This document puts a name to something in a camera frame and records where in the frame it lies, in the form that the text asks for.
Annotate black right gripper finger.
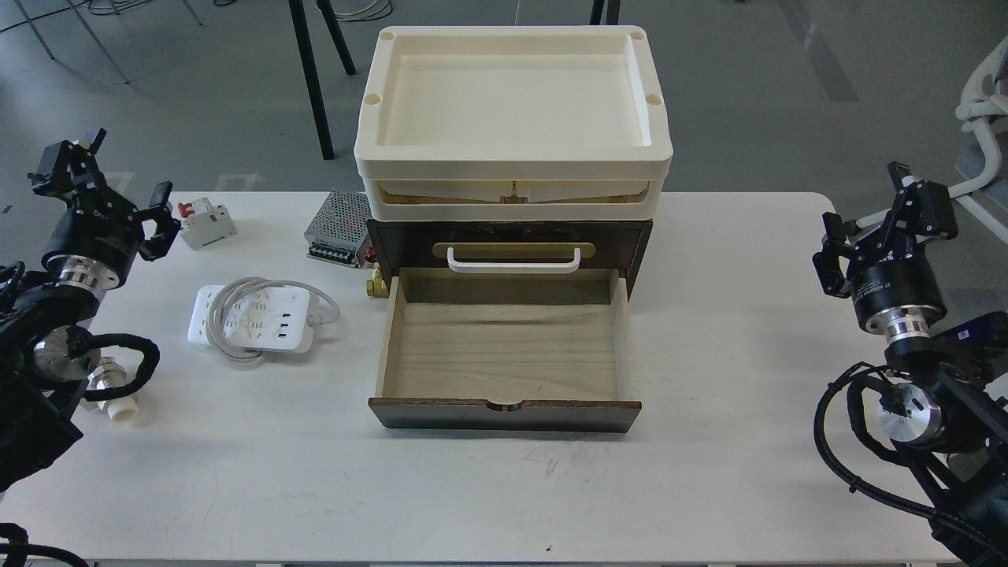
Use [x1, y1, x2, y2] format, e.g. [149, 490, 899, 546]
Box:
[870, 161, 960, 256]
[813, 212, 860, 298]

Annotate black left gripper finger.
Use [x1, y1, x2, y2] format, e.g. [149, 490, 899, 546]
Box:
[29, 128, 107, 198]
[135, 182, 181, 261]

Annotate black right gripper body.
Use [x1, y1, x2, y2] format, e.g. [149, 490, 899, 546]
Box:
[845, 236, 947, 332]

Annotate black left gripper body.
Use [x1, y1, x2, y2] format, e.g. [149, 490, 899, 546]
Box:
[41, 186, 155, 290]

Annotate white power strip with cable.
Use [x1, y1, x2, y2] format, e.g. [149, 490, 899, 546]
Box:
[187, 277, 341, 365]

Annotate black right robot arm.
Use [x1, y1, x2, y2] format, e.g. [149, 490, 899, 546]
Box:
[811, 162, 1007, 566]

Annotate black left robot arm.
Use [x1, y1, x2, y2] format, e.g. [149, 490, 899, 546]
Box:
[1, 128, 181, 491]

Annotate white red circuit breaker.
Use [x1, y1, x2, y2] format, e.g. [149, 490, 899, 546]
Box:
[177, 197, 237, 250]

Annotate white office chair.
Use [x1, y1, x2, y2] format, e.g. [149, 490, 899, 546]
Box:
[849, 35, 1008, 245]

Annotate silver white pipe valve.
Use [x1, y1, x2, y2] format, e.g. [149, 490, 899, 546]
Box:
[79, 356, 142, 424]

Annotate metal mesh power supply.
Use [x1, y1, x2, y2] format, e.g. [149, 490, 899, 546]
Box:
[305, 191, 372, 269]

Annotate brass valve fitting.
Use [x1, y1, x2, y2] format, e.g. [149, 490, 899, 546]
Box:
[365, 262, 390, 300]

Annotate black metal stand legs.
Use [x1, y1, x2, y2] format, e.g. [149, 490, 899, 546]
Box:
[288, 0, 357, 161]

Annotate open wooden drawer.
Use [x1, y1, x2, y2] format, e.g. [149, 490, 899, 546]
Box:
[369, 269, 642, 434]

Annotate cream plastic tray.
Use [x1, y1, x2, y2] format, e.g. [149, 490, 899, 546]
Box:
[355, 25, 673, 222]

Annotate white drawer handle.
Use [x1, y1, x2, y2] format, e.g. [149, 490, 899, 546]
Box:
[447, 246, 582, 274]

